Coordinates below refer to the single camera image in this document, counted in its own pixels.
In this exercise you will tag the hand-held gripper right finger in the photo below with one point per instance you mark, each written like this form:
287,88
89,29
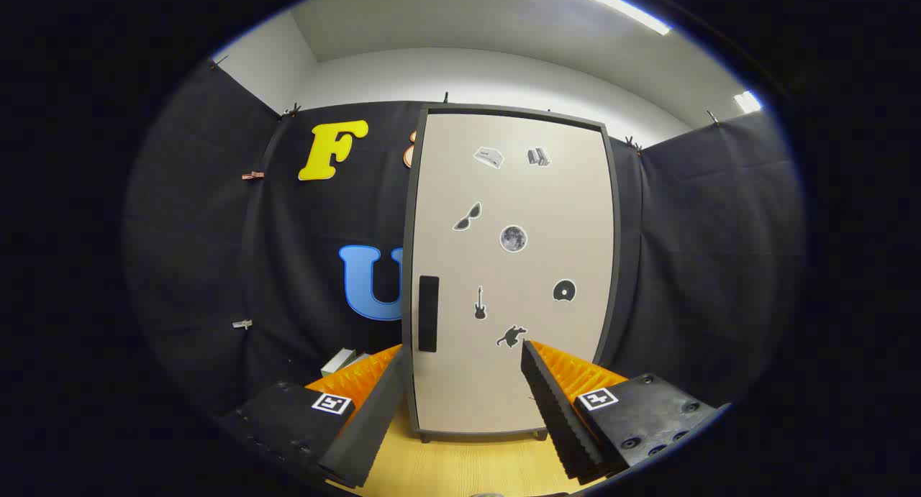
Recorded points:
557,418

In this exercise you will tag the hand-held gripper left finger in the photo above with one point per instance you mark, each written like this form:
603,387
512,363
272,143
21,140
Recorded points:
374,425

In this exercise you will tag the grey cabinet body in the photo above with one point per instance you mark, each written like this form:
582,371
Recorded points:
409,267

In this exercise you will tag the black backdrop cloth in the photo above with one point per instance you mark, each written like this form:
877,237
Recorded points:
201,231

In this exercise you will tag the long ceiling light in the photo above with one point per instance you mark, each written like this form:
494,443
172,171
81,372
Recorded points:
611,4

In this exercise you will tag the silver clip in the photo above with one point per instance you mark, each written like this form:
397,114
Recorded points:
242,324

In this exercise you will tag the small ceiling light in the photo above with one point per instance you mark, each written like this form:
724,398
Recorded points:
747,101

